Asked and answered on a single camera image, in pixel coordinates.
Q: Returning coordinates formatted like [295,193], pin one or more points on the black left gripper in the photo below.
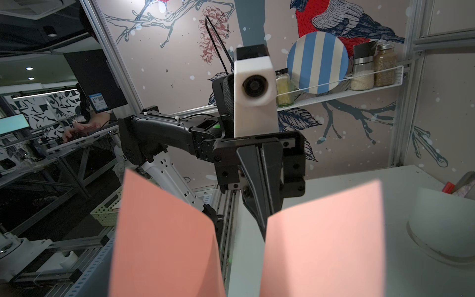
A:
[277,159]

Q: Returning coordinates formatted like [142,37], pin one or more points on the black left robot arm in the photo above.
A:
[146,137]

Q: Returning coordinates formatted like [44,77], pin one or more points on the person's hand at desk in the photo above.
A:
[96,122]

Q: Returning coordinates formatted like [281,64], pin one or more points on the green spice jar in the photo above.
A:
[285,97]

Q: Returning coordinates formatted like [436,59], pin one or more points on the blue striped plate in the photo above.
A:
[317,62]

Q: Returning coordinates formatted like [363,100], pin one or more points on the black lid spice jar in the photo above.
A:
[363,67]

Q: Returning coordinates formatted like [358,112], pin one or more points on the brown spice jar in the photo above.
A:
[384,64]

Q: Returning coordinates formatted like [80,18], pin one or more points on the green plastic basket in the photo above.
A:
[106,212]

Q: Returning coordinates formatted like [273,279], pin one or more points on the white utensil cup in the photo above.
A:
[443,227]

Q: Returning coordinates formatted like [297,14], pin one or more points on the white wire shelf rack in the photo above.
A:
[343,90]

